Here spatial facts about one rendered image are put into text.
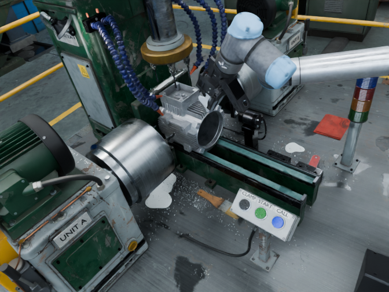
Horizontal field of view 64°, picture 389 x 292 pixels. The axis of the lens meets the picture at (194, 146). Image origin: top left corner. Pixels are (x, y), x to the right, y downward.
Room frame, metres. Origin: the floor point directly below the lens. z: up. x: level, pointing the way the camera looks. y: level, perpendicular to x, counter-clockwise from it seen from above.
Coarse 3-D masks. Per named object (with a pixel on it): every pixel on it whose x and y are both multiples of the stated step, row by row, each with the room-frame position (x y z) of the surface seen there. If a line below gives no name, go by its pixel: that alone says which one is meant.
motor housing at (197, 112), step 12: (192, 108) 0.96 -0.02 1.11; (204, 108) 0.94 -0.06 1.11; (168, 120) 0.98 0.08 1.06; (180, 120) 0.96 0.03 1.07; (192, 120) 0.93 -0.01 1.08; (204, 120) 1.04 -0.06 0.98; (216, 120) 1.00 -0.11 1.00; (168, 132) 0.98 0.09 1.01; (180, 132) 0.93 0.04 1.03; (192, 132) 0.89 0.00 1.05; (204, 132) 1.00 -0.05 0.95; (216, 132) 0.97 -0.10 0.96; (192, 144) 0.88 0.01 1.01; (204, 144) 0.93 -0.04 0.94
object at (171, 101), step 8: (168, 88) 1.08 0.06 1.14; (184, 88) 1.08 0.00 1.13; (192, 88) 1.04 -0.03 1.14; (168, 96) 1.06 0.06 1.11; (176, 96) 1.03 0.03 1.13; (184, 96) 1.02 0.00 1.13; (192, 96) 1.00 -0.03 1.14; (168, 104) 1.01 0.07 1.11; (176, 104) 0.98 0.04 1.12; (184, 104) 0.97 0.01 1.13; (176, 112) 0.99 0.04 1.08; (184, 112) 0.96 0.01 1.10
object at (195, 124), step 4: (160, 108) 1.03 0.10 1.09; (164, 108) 1.03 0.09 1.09; (216, 108) 0.96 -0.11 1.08; (220, 108) 0.97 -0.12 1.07; (164, 112) 1.02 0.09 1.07; (192, 124) 0.90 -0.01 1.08; (196, 124) 0.89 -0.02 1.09; (196, 128) 0.88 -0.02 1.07; (200, 148) 0.89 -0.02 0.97; (200, 152) 0.88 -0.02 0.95
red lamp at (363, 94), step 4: (356, 88) 0.82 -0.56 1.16; (360, 88) 0.81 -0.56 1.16; (372, 88) 0.79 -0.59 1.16; (356, 92) 0.82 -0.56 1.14; (360, 92) 0.80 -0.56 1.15; (364, 92) 0.80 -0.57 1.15; (368, 92) 0.79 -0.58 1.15; (372, 92) 0.79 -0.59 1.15; (356, 96) 0.81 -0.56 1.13; (360, 96) 0.80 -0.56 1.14; (364, 96) 0.79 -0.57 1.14; (368, 96) 0.79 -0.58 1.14; (372, 96) 0.79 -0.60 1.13; (364, 100) 0.79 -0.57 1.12
